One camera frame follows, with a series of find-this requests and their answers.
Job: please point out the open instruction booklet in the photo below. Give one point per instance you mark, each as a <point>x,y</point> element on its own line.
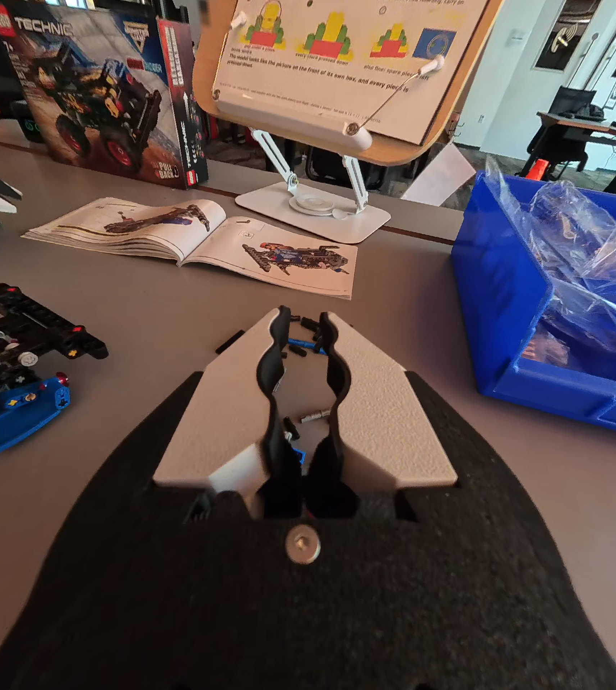
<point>221,241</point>

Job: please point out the background office desk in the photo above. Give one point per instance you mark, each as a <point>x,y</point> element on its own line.
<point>582,124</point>

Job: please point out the blue lego axle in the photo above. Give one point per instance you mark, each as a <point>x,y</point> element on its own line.
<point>301,341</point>

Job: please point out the lego set box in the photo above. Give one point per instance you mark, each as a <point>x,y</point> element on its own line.
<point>96,80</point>

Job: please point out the blue plastic bin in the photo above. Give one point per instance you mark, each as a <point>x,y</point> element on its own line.
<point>502,301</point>

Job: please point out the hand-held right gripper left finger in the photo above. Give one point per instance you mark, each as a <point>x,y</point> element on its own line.
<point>221,424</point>

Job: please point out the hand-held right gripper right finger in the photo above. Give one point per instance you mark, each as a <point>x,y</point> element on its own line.
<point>393,424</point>

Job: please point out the black device with green display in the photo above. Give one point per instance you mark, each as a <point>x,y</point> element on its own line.
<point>29,128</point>

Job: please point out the white wooden book stand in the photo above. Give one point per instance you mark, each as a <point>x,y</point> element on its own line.
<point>351,225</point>

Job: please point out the black blue lego connector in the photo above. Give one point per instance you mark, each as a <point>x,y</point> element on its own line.
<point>297,457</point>

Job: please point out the clear plastic bags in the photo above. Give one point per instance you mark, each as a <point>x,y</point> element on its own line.
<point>598,241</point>

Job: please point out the lego truck model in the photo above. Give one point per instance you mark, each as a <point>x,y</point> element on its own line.
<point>16,322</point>

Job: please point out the white sheet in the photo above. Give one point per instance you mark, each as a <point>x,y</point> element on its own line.
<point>436,174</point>

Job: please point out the small orange object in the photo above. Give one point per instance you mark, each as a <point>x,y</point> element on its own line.
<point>537,167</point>

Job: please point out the printed instruction sheet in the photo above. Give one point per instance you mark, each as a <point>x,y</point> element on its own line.
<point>339,80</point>

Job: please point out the black office chair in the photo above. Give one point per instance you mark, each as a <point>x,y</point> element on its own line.
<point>566,106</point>

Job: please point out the grey lego pin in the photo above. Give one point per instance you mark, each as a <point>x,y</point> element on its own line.
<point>316,416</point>

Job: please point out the black flat lego panel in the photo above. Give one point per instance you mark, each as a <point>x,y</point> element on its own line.
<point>229,341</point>

